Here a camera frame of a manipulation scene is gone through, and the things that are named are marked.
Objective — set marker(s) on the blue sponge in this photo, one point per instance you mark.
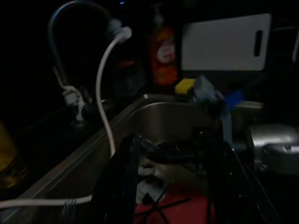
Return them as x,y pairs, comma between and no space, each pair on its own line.
234,98

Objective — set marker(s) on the curved metal kitchen faucet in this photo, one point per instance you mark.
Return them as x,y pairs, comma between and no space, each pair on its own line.
53,44

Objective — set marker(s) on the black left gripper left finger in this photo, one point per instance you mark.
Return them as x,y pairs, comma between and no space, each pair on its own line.
116,186

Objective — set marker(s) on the yellow translucent container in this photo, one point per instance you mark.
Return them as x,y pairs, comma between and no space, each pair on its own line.
8,158

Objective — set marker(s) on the silver metal pot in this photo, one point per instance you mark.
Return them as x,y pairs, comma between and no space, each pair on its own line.
275,144

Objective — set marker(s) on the orange dish soap bottle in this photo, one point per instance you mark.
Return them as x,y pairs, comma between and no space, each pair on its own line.
163,56

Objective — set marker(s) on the red plastic item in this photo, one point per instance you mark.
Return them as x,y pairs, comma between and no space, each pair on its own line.
184,207

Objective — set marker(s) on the stainless steel sink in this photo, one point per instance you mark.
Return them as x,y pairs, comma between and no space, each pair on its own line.
163,116

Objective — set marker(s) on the white crumpled item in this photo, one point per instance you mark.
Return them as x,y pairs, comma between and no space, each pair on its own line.
151,179

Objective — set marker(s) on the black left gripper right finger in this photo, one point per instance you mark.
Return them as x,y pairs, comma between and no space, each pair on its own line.
224,186

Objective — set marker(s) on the white plastic cutting board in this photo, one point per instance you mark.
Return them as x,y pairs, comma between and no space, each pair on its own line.
219,44

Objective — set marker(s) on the yellow sponge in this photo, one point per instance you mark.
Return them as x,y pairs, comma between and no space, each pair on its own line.
184,85

